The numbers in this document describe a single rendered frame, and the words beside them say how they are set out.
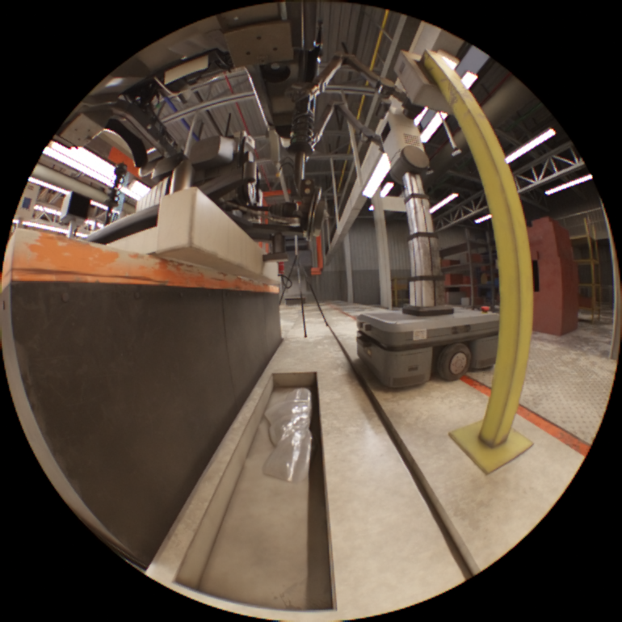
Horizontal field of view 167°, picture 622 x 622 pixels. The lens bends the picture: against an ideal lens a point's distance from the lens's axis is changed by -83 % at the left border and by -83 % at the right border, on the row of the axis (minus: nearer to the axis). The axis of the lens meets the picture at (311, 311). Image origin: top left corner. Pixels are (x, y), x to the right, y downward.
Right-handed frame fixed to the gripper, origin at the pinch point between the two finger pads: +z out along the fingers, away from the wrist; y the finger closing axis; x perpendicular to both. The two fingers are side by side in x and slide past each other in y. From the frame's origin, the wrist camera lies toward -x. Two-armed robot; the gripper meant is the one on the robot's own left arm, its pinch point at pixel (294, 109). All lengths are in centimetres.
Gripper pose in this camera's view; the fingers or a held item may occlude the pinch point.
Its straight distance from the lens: 109.2
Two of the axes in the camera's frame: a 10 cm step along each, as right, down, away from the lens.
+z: -4.5, 8.9, 0.5
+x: 8.9, 4.5, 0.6
